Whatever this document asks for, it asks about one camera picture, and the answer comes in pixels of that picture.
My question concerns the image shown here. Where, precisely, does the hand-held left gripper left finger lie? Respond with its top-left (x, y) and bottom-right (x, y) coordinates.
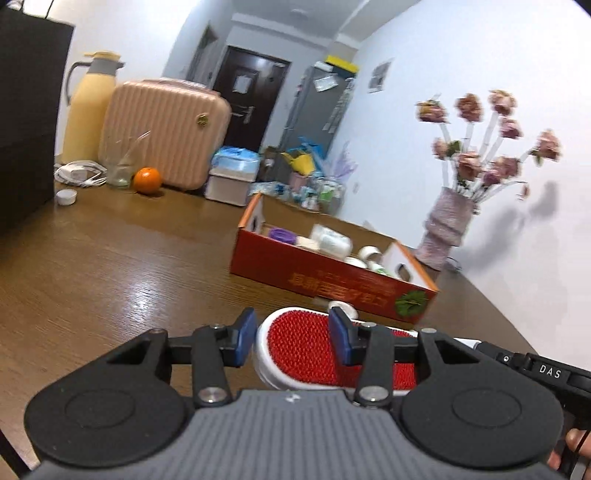
top-left (92, 308), bottom-right (258, 409)

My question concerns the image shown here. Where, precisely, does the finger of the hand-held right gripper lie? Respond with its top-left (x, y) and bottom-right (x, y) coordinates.
top-left (475, 340), bottom-right (527, 371)

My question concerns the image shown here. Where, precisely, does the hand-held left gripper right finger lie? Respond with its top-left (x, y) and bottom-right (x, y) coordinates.
top-left (328, 306), bottom-right (497, 409)

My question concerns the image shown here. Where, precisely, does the red and white lint brush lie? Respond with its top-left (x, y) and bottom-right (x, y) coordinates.
top-left (252, 307), bottom-right (483, 393)

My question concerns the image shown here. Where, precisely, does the white bottle with green label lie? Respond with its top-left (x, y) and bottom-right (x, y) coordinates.
top-left (344, 256), bottom-right (400, 278)

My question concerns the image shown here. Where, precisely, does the red cardboard box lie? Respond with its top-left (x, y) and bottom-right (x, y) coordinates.
top-left (230, 192), bottom-right (439, 325)

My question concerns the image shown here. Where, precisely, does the white wide bottle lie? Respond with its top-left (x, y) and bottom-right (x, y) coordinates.
top-left (310, 224), bottom-right (352, 259)

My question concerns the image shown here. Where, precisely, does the person's right hand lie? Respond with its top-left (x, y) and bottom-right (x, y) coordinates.
top-left (547, 429), bottom-right (591, 478)

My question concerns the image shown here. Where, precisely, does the pink textured vase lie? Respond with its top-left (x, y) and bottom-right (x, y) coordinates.
top-left (414, 187), bottom-right (476, 271)

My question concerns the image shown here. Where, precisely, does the rack of small bottles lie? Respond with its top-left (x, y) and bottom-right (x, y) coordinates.
top-left (272, 178), bottom-right (347, 215)

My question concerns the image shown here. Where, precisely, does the white storage box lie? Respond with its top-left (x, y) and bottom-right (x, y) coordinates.
top-left (205, 168), bottom-right (257, 207)

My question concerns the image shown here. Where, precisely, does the purple decoration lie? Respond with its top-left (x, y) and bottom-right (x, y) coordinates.
top-left (330, 141), bottom-right (354, 178)

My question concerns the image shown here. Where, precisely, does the yellow watering can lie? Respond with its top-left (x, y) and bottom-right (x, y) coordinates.
top-left (281, 150), bottom-right (317, 176)

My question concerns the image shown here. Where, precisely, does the blue wipes pack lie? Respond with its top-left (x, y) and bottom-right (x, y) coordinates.
top-left (211, 145), bottom-right (260, 174)

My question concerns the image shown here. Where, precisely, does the orange fruit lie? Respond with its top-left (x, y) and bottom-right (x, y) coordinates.
top-left (132, 167), bottom-right (162, 193)

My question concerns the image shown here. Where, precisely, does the blue folding rack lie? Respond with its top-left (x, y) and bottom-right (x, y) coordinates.
top-left (295, 136), bottom-right (326, 160)

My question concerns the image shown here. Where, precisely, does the bunch of pink artificial flowers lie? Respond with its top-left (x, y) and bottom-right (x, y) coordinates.
top-left (416, 90), bottom-right (563, 204)

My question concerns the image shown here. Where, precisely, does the clear glass cup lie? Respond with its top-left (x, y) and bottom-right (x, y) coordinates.
top-left (99, 131), bottom-right (151, 188)

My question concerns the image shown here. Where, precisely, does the pink ribbed suitcase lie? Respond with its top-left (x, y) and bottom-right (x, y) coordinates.
top-left (98, 79), bottom-right (232, 191)

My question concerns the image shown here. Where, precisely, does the grey fridge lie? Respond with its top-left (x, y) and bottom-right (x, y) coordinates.
top-left (277, 65), bottom-right (358, 160)

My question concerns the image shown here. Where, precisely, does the dark brown entrance door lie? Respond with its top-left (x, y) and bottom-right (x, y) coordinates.
top-left (210, 45), bottom-right (291, 153)

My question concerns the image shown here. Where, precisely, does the yellow thermos jug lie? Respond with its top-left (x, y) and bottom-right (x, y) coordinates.
top-left (61, 51), bottom-right (125, 166)

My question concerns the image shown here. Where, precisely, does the yellow box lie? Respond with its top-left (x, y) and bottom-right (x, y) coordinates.
top-left (323, 54), bottom-right (360, 75)

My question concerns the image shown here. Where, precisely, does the dark side door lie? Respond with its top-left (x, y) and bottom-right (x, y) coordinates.
top-left (187, 25), bottom-right (218, 84)

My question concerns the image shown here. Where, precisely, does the white charger with cable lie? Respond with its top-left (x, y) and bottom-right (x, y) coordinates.
top-left (54, 160), bottom-right (108, 188)

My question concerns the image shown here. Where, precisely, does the wall picture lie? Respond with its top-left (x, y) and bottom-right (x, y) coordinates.
top-left (368, 59), bottom-right (394, 94)

